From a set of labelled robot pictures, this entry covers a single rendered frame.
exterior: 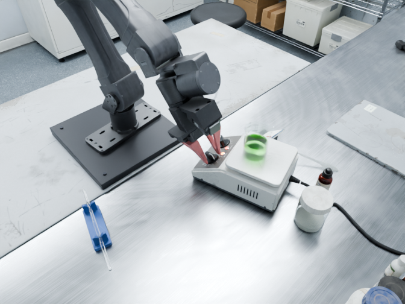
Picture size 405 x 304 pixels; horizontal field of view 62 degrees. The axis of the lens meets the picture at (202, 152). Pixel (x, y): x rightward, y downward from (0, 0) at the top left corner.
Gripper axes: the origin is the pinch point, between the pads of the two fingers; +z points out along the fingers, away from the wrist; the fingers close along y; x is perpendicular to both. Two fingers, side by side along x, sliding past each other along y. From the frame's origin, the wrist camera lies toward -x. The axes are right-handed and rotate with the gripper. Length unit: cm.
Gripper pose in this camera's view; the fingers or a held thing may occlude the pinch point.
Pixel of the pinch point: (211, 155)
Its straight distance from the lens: 72.9
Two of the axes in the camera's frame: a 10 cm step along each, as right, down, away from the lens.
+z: 4.3, 7.9, 4.4
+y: 7.8, -5.7, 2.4
